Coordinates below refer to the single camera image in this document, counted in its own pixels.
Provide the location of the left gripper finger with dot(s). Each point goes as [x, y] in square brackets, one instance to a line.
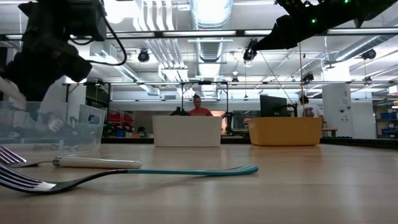
[37, 90]

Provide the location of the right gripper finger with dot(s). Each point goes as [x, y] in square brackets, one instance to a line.
[268, 42]

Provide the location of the black background robot arm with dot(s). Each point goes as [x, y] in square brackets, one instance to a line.
[228, 124]
[178, 112]

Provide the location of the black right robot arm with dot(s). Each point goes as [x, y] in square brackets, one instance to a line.
[357, 12]

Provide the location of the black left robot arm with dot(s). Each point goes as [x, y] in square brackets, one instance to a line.
[43, 15]

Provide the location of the black computer monitor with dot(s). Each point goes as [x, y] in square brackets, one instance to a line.
[273, 105]

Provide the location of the clear plastic bin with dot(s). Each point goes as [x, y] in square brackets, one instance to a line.
[87, 130]

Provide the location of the round black ceiling spotlight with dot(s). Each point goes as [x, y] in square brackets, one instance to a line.
[369, 54]
[143, 56]

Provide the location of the person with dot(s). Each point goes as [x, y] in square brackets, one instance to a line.
[311, 110]
[200, 110]

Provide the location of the white cabinet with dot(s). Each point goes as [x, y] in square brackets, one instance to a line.
[337, 109]

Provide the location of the red storage boxes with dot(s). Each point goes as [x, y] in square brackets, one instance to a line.
[121, 121]

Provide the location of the orange plastic bin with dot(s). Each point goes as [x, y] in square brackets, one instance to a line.
[286, 130]

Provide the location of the black bar with light strips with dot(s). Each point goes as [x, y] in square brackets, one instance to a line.
[155, 33]

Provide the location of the white plastic bin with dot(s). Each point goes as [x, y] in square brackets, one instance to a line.
[186, 130]

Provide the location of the shelf with blue bins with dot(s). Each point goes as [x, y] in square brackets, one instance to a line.
[388, 116]

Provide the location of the black overhead camera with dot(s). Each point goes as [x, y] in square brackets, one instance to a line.
[250, 54]

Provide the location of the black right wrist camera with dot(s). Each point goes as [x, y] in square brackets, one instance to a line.
[292, 6]

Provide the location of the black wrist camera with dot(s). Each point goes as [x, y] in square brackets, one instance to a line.
[87, 18]
[292, 6]

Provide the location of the silver ventilation duct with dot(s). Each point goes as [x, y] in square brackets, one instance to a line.
[211, 49]

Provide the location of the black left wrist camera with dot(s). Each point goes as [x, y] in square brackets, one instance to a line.
[87, 18]

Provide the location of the black workbench frame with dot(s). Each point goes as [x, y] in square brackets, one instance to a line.
[205, 82]

